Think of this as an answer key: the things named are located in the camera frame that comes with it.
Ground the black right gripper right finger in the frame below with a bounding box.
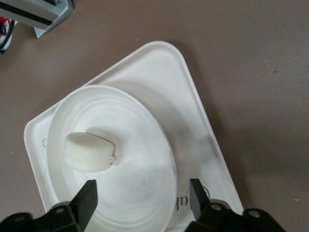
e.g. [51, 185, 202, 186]
[185, 178, 287, 232]

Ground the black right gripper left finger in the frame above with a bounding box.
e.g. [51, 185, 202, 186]
[0, 179, 99, 232]

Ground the small white bun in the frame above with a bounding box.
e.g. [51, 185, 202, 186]
[65, 131, 116, 173]

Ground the round cream plate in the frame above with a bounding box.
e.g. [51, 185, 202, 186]
[46, 85, 179, 232]

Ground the cream rabbit print tray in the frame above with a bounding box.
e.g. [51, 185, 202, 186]
[23, 40, 244, 232]

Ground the brown table cloth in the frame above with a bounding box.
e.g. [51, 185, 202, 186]
[0, 0, 309, 232]

